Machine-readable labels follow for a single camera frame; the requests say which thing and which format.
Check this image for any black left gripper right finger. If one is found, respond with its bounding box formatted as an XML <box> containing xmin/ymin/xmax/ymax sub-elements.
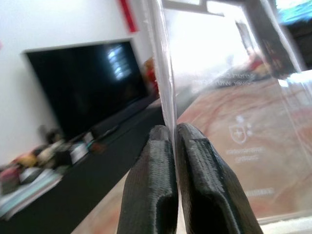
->
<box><xmin>176</xmin><ymin>123</ymin><xmax>264</xmax><ymax>234</ymax></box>

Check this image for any black soundbar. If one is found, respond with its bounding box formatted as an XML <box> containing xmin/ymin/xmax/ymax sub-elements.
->
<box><xmin>90</xmin><ymin>95</ymin><xmax>156</xmax><ymax>141</ymax></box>

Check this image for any small white and teal box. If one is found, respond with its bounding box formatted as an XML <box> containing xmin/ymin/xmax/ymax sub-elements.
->
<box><xmin>69</xmin><ymin>142</ymin><xmax>90</xmax><ymax>164</ymax></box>

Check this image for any red paper wall banner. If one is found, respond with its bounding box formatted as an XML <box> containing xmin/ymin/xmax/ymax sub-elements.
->
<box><xmin>119</xmin><ymin>0</ymin><xmax>139</xmax><ymax>33</ymax></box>

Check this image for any stack of books and papers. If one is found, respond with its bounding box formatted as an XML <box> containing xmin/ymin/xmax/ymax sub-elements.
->
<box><xmin>0</xmin><ymin>168</ymin><xmax>63</xmax><ymax>221</ymax></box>

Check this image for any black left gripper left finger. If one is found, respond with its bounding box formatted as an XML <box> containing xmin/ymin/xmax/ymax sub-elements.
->
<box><xmin>116</xmin><ymin>124</ymin><xmax>179</xmax><ymax>234</ymax></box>

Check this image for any dark plush figurine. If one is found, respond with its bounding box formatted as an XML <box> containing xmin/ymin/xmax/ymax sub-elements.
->
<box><xmin>39</xmin><ymin>124</ymin><xmax>64</xmax><ymax>147</ymax></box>

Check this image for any clear plastic packaging bag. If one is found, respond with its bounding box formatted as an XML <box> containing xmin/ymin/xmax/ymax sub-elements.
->
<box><xmin>145</xmin><ymin>0</ymin><xmax>312</xmax><ymax>224</ymax></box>

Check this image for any red and yellow plush toy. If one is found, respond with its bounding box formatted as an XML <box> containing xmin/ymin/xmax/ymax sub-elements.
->
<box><xmin>142</xmin><ymin>58</ymin><xmax>159</xmax><ymax>96</ymax></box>

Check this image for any long black TV cabinet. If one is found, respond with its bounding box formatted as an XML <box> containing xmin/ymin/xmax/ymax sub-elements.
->
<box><xmin>0</xmin><ymin>97</ymin><xmax>163</xmax><ymax>234</ymax></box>

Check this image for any black flat screen television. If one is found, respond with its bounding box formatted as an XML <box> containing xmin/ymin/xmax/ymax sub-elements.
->
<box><xmin>25</xmin><ymin>41</ymin><xmax>150</xmax><ymax>139</ymax></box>

